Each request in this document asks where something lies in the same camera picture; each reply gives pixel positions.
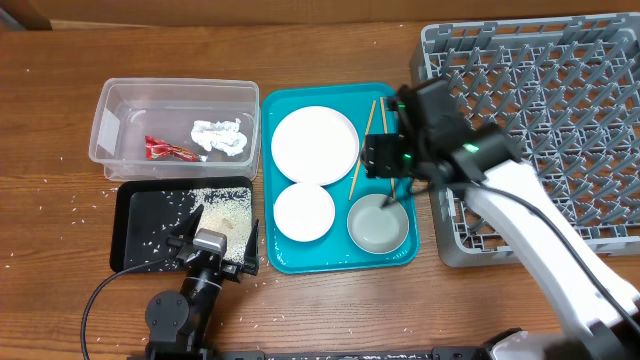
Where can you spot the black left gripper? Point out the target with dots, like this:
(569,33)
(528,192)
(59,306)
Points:
(186,228)

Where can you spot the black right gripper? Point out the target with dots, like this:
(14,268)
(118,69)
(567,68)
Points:
(379,155)

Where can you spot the pile of rice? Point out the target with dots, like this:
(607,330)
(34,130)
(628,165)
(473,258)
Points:
(225,210)

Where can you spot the white tissue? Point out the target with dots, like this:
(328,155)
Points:
(224,136)

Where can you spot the red snack wrapper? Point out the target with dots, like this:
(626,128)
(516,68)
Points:
(158,149)

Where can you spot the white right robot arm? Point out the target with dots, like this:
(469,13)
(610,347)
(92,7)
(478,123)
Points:
(598,310)

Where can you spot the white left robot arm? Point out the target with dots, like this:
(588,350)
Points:
(178,320)

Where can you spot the grey dishwasher rack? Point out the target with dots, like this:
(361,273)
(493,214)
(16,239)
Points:
(566,89)

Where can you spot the grey bowl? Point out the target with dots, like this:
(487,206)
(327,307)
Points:
(375,228)

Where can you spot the teal serving tray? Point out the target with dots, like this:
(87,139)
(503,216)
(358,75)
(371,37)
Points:
(334,251)

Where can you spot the large white plate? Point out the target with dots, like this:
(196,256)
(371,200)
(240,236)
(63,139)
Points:
(315,144)

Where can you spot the clear plastic bin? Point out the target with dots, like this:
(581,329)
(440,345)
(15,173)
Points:
(129,109)

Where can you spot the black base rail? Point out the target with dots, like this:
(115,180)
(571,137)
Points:
(350,354)

